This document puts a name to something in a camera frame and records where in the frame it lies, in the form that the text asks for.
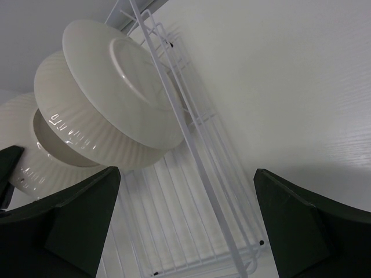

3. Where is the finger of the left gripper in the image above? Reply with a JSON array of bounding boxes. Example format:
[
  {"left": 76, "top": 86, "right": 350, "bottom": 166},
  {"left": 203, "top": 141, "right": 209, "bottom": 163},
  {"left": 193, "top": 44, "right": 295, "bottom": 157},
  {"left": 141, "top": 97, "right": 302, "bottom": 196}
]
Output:
[{"left": 1, "top": 146, "right": 24, "bottom": 211}]

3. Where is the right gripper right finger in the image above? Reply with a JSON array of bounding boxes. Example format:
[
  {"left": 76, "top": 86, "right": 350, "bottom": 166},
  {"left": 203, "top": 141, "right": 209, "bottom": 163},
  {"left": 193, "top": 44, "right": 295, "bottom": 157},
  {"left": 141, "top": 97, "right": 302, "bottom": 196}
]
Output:
[{"left": 254, "top": 169, "right": 370, "bottom": 277}]

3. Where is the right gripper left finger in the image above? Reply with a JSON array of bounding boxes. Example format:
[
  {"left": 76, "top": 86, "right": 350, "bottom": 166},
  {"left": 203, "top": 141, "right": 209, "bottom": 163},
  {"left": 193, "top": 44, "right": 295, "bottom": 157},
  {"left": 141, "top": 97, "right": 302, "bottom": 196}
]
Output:
[{"left": 1, "top": 167, "right": 121, "bottom": 277}]

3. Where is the floral brown-rimmed plate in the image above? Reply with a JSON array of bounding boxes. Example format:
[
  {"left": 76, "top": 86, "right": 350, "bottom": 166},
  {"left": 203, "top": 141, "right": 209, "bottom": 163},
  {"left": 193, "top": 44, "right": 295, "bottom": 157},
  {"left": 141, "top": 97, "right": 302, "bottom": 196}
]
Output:
[
  {"left": 1, "top": 93, "right": 105, "bottom": 199},
  {"left": 34, "top": 51, "right": 166, "bottom": 171}
]

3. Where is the white wire dish rack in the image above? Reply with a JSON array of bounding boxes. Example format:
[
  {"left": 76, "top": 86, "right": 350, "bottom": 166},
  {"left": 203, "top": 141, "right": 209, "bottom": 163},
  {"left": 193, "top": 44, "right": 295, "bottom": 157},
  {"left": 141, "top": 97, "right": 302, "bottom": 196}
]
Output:
[{"left": 98, "top": 1, "right": 267, "bottom": 277}]

